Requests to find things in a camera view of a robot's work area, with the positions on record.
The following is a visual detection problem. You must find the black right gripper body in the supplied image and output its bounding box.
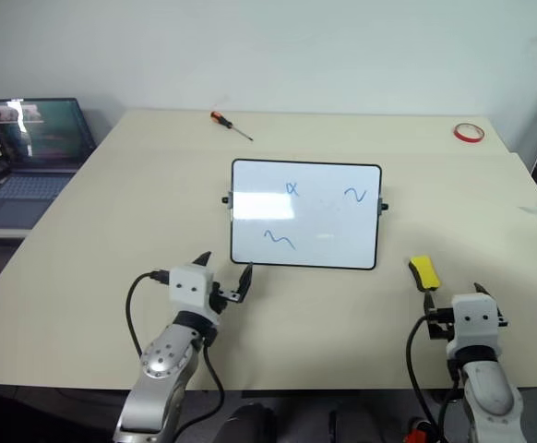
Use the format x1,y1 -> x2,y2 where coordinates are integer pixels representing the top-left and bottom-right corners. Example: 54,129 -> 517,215
424,306 -> 509,341

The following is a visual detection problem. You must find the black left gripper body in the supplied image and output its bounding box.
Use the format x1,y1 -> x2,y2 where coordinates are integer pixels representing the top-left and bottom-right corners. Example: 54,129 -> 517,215
208,281 -> 245,317

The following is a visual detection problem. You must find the yellow and black board eraser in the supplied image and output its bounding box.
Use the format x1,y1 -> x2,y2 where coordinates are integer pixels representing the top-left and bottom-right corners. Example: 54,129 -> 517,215
408,255 -> 442,293

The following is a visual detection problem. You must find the black-framed tabletop whiteboard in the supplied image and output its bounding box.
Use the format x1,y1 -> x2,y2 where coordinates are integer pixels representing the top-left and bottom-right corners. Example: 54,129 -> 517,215
221,158 -> 389,271

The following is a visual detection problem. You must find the small red object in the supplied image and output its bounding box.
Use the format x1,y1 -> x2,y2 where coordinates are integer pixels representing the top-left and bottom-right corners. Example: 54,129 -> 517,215
403,416 -> 436,443

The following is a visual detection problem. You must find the dark rounded shape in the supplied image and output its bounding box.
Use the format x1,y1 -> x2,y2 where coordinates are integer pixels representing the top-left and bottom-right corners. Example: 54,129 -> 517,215
212,402 -> 280,443
327,404 -> 386,443

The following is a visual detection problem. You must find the red tape roll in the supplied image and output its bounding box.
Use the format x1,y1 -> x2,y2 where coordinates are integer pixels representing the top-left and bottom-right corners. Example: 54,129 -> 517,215
452,121 -> 486,146

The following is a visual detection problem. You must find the open dark laptop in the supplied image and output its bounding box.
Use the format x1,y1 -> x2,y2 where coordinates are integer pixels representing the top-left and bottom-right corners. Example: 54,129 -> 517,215
0,97 -> 97,231

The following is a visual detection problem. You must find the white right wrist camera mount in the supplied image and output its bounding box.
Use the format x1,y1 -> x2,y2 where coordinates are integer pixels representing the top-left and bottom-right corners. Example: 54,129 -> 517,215
445,293 -> 505,357

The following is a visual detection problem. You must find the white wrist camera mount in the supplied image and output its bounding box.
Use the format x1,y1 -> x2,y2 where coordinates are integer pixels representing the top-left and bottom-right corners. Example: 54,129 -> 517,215
168,263 -> 220,325
445,293 -> 505,357

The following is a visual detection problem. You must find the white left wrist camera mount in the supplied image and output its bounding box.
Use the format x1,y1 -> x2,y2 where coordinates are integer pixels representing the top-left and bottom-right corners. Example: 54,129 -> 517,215
168,263 -> 220,325

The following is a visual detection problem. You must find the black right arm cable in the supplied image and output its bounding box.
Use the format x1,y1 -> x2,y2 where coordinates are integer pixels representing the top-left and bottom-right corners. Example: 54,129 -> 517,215
405,315 -> 464,443

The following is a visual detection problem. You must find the orange-handled black screwdriver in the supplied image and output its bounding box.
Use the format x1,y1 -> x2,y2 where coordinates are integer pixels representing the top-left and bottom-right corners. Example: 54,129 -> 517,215
209,110 -> 255,142

